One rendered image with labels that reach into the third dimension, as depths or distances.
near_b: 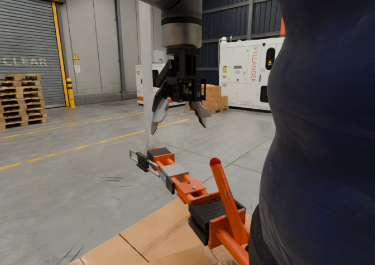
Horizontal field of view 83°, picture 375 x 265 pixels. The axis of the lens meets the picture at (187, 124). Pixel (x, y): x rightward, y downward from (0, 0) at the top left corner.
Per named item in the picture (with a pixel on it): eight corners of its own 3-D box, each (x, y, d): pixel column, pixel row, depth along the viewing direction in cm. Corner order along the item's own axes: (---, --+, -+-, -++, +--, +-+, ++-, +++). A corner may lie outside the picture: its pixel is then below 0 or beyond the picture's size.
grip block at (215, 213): (247, 233, 43) (249, 208, 42) (207, 251, 39) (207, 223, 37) (222, 210, 50) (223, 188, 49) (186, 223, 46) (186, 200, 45)
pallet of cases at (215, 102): (229, 110, 782) (230, 85, 761) (214, 114, 706) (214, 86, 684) (202, 106, 857) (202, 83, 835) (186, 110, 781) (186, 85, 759)
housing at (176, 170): (190, 185, 62) (190, 170, 61) (168, 191, 59) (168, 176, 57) (179, 175, 68) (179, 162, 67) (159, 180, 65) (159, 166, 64)
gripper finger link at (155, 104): (148, 108, 49) (168, 76, 49) (146, 107, 50) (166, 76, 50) (164, 119, 51) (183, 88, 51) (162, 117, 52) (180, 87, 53)
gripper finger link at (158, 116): (147, 134, 45) (170, 97, 46) (140, 128, 50) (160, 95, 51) (159, 140, 47) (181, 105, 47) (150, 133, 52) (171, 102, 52)
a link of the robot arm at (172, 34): (155, 28, 49) (192, 32, 53) (156, 51, 50) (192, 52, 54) (170, 20, 41) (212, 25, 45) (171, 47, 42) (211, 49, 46)
